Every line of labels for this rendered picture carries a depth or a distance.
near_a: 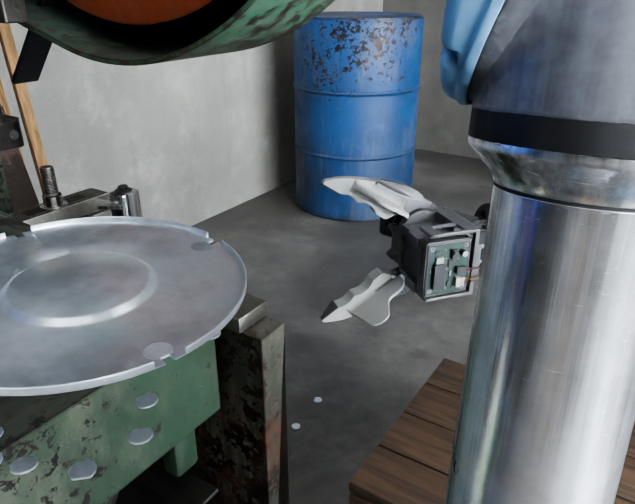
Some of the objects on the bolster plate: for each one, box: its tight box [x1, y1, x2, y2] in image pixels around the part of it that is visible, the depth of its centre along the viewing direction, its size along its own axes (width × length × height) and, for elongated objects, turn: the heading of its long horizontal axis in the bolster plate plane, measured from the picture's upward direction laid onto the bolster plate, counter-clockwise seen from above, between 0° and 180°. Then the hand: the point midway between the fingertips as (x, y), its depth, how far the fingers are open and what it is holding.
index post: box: [109, 184, 142, 217], centre depth 74 cm, size 3×3×10 cm
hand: (316, 252), depth 59 cm, fingers open, 14 cm apart
